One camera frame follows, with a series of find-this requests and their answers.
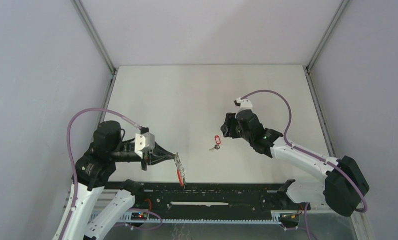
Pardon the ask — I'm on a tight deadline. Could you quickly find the red handled keyring holder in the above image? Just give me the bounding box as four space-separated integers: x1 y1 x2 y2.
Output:
174 152 186 189

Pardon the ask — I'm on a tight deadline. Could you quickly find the red tagged key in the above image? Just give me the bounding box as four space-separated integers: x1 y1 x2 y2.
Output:
209 135 221 151

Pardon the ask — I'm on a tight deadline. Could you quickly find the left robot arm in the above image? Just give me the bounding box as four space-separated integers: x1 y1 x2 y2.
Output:
53 120 177 240

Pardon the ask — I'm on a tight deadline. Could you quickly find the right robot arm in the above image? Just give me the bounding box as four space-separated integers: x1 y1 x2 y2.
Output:
220 109 370 217

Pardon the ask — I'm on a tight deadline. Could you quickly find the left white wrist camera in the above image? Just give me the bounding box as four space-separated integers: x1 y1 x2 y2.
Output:
134 132 155 159

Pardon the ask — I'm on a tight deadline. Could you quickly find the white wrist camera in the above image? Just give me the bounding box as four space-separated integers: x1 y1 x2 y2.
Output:
134 132 155 159
234 97 253 117

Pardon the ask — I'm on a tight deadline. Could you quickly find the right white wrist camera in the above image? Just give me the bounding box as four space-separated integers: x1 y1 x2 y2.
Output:
234 97 253 117

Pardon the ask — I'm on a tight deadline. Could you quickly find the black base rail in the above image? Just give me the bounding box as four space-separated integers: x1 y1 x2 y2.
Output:
102 178 305 221

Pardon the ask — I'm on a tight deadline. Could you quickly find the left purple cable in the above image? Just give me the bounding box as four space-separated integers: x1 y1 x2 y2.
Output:
58 107 164 240

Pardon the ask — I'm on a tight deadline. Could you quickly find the purple cable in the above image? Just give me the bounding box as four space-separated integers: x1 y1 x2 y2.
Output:
240 89 369 214
58 107 164 240

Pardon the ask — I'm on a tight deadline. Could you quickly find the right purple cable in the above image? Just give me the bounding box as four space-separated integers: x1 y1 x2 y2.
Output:
240 89 369 214

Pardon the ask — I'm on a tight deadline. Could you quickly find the white slotted cable duct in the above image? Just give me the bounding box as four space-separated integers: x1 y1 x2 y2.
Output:
116 211 300 225

